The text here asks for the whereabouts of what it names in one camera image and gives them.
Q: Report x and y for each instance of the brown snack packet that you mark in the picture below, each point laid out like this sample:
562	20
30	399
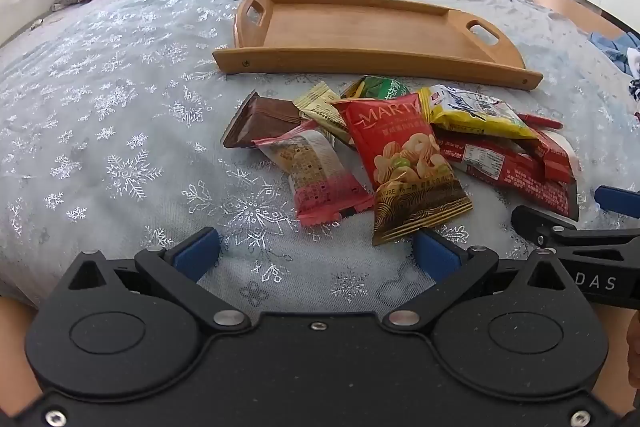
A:
260	119

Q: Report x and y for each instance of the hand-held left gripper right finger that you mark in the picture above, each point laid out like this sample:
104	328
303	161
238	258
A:
435	257

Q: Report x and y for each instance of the slim red snack packet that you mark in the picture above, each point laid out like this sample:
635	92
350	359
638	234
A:
542	122

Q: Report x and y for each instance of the pink white snack packet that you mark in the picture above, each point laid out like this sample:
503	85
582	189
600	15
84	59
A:
315	172

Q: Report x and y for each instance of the yellow snack packet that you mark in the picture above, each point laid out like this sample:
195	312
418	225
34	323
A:
475	112

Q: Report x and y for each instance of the green snack packet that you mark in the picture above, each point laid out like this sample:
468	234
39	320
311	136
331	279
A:
380	88

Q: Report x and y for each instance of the long dark red snack bar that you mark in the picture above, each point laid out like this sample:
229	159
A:
525	189

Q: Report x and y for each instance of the wooden tray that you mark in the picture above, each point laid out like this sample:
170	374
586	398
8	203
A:
350	27

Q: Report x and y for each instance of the blue cloth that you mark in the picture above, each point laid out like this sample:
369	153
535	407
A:
615	47

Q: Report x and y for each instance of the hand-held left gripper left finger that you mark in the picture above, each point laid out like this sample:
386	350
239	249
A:
197	252

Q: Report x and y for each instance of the red packet with clear end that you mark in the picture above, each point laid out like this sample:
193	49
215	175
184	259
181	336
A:
555	157

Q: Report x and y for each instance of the pale gold snack packet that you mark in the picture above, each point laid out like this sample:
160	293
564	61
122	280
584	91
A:
320	107

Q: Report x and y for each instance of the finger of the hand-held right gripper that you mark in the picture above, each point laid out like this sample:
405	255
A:
542	224
617	198

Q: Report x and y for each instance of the red nut snack packet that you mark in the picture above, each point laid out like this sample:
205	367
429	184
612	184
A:
400	147

